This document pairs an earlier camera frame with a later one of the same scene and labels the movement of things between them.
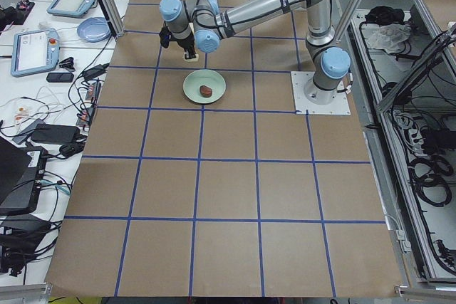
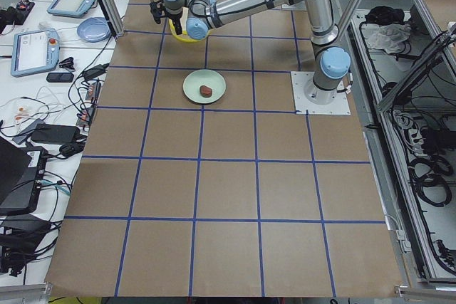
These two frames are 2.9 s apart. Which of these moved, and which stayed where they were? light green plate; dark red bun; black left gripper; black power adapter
Moved: black left gripper
Stayed: black power adapter; light green plate; dark red bun
